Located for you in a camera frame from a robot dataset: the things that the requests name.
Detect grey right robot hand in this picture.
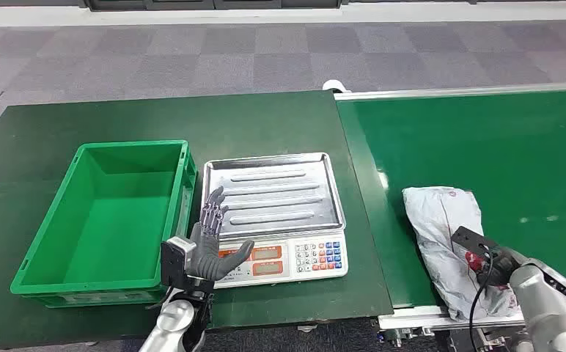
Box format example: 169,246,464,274
476,246,520,288

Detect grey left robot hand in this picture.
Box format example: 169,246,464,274
187,186,256,283

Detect grey package with red print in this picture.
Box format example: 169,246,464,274
402,186,522,323

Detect green conveyor belt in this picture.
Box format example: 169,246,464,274
323,78,566,352

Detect white scale with steel tray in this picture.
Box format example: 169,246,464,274
200,152,350,290

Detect green plastic crate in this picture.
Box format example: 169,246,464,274
10,139,198,309

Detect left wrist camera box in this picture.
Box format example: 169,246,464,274
160,236,197,291

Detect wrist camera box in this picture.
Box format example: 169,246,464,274
451,225,501,260
160,236,197,291

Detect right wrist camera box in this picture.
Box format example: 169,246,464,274
451,225,501,260

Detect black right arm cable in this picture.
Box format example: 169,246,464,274
468,244,496,352

